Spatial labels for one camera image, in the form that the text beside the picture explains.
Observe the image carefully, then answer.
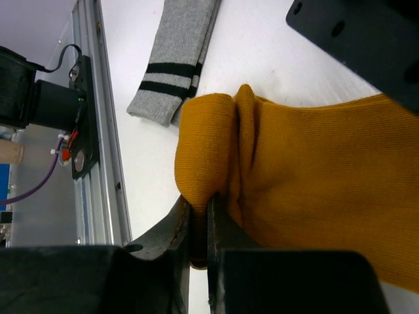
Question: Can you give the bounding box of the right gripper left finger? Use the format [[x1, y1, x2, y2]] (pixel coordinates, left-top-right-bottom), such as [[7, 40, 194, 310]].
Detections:
[[1, 198, 191, 313]]

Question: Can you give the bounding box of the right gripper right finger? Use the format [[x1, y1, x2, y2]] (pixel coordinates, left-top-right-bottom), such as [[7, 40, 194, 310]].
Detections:
[[207, 195, 389, 313]]

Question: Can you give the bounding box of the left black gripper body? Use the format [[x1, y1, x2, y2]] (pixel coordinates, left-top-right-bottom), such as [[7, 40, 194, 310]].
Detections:
[[285, 1, 418, 114]]

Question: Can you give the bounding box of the mustard yellow sock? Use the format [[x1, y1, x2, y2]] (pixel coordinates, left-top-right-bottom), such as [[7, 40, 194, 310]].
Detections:
[[174, 84, 418, 292]]

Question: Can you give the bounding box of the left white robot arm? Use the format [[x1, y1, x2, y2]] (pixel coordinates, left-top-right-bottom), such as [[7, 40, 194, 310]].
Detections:
[[1, 1, 418, 131]]

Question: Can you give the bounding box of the grey striped sock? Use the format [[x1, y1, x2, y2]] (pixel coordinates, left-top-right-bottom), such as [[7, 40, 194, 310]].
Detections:
[[126, 1, 221, 127]]

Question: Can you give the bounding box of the aluminium rail frame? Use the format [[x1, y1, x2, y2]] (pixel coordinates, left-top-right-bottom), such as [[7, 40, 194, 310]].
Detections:
[[73, 1, 132, 246]]

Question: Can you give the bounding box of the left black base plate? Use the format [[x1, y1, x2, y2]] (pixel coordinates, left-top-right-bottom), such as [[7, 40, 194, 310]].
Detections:
[[67, 56, 99, 180]]

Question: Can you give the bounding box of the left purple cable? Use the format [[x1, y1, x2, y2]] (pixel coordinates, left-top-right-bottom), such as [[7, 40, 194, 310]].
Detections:
[[0, 137, 66, 206]]

